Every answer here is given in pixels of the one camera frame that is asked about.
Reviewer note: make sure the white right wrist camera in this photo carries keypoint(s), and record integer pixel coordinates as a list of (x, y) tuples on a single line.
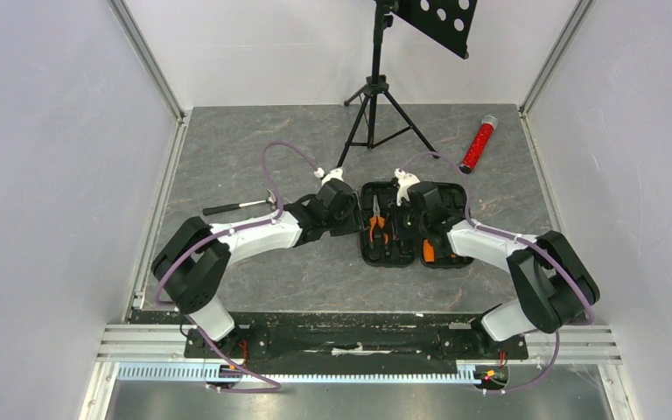
[(405, 181)]

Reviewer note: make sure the black music stand tripod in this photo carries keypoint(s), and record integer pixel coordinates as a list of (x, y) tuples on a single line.
[(447, 23)]

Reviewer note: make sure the black orange nut driver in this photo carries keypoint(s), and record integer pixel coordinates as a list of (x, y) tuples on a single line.
[(396, 229)]

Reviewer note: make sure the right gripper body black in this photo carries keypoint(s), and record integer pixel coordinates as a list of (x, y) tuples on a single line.
[(412, 211)]

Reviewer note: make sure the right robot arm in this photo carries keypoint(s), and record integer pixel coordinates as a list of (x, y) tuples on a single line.
[(553, 287)]

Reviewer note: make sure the claw hammer black handle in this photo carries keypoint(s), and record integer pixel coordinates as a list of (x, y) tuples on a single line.
[(270, 200)]

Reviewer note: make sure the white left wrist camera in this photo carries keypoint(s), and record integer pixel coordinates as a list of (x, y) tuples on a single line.
[(333, 174)]

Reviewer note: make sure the large orange-handled screwdriver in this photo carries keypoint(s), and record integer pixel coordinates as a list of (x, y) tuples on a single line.
[(428, 252)]

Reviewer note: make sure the red glitter tube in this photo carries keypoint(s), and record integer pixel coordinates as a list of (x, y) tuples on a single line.
[(479, 143)]

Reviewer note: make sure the black plastic tool case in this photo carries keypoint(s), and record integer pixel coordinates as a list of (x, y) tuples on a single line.
[(402, 254)]

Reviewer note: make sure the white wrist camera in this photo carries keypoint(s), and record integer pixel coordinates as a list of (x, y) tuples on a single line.
[(405, 181), (333, 174)]

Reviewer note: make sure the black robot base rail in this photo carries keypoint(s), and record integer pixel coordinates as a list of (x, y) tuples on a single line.
[(363, 343)]

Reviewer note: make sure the orange-handled pliers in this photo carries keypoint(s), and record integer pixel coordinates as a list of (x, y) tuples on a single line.
[(377, 237)]

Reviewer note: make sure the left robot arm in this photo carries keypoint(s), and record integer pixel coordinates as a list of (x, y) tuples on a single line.
[(191, 265)]

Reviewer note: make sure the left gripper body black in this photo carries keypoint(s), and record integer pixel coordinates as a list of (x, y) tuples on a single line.
[(350, 220)]

